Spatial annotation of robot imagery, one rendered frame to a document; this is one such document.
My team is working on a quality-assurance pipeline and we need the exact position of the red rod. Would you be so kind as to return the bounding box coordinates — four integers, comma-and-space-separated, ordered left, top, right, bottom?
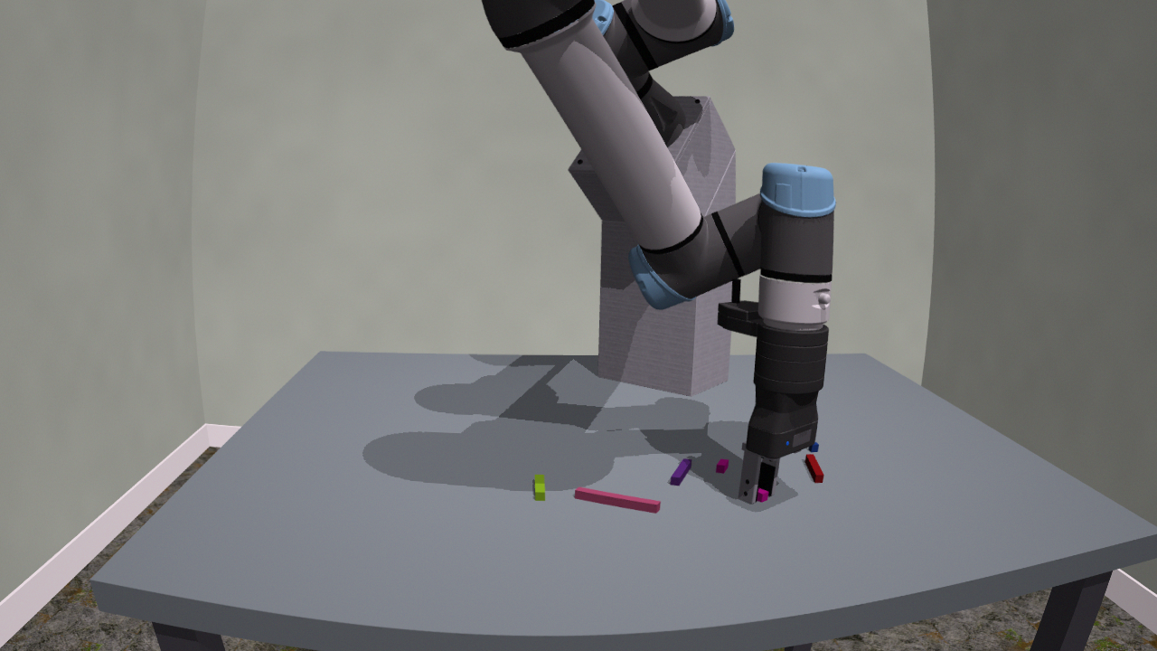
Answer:
805, 454, 824, 483

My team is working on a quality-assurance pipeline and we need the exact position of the pink rod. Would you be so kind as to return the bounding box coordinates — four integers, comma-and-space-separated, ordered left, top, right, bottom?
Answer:
575, 487, 661, 515

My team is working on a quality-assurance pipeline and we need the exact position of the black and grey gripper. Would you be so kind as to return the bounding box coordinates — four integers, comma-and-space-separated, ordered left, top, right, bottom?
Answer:
718, 275, 832, 504

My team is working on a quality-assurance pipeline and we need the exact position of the purple rod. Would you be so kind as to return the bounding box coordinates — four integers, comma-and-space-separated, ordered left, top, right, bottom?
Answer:
671, 458, 691, 486

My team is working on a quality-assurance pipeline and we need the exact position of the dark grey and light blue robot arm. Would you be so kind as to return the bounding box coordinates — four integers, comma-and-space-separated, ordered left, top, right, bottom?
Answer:
482, 0, 837, 310

